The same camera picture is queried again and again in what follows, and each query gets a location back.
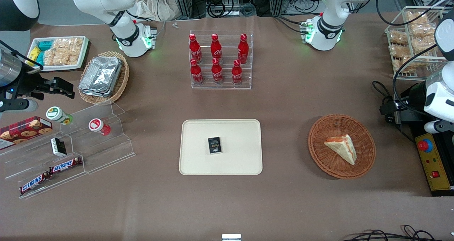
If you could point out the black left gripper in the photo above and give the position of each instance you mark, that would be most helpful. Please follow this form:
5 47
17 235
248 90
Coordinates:
414 99

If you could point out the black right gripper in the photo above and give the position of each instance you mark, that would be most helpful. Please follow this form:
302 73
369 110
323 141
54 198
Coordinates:
27 84

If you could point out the triangle sandwich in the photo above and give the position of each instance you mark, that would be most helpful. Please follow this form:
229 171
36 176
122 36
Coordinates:
342 147

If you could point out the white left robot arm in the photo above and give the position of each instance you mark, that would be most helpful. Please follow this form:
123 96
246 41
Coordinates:
330 21

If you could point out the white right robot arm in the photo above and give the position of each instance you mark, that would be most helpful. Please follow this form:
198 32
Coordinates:
125 28

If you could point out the white rectangular snack tray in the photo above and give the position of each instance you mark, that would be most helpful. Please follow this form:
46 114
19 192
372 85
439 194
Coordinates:
85 53

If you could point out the light oval wicker basket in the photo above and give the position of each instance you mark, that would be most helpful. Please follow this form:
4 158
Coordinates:
122 81

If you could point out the brown round wicker basket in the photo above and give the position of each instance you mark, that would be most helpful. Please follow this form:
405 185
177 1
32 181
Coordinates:
319 141

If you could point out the cream plastic tray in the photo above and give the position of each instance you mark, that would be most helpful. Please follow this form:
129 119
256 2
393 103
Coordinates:
241 152

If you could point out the black equipment base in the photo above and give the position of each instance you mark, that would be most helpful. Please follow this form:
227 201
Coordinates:
413 127

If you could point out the green capped white jar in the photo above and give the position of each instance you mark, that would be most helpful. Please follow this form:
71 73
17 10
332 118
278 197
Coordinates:
58 115

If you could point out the clear rice cracker bag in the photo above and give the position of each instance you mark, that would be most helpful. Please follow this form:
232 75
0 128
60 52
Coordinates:
75 50
49 57
61 51

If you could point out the teal snack packet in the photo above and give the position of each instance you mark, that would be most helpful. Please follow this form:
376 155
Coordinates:
45 45
40 58

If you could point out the stacked aluminium foil trays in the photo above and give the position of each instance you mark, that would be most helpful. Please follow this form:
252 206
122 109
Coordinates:
101 76

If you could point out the yellow snack packet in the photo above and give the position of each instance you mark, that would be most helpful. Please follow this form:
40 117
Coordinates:
33 53

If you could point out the red capped drink bottle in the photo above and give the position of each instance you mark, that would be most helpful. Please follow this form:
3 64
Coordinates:
99 126

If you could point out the clear fried snack bag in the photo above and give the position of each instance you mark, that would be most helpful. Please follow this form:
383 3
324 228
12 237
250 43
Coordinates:
422 31
424 45
413 64
399 38
418 17
398 50

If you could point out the red cookie box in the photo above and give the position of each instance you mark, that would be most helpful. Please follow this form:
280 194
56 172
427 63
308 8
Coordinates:
25 131

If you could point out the small black white box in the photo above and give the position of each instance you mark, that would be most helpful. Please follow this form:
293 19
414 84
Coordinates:
58 147

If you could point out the yellow emergency stop box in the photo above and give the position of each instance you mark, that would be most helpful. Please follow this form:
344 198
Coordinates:
436 163

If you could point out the brown snickers bar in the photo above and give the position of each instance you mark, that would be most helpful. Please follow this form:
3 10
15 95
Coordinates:
33 183
65 165

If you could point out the clear acrylic step shelf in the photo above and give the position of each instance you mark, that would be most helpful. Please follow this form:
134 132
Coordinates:
106 152

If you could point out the beige cloth bag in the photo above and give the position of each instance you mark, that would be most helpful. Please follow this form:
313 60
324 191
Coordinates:
156 3

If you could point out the red cola bottle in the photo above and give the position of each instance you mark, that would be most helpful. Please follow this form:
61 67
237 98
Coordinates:
216 49
196 74
217 73
195 51
243 51
236 75

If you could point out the black tissue pack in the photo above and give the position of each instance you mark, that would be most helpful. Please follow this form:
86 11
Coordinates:
214 146

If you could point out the clear acrylic bottle rack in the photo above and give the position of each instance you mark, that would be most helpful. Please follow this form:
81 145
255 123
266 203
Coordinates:
227 85

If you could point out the silver metal block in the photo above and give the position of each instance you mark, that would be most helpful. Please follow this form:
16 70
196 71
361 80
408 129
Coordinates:
231 237

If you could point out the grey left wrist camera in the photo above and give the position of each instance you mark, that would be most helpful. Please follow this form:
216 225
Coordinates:
433 126

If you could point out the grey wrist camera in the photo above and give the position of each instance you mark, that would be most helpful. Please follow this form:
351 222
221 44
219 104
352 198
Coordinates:
433 126
17 106

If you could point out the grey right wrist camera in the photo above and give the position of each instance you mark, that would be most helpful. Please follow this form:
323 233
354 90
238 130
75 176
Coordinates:
17 106

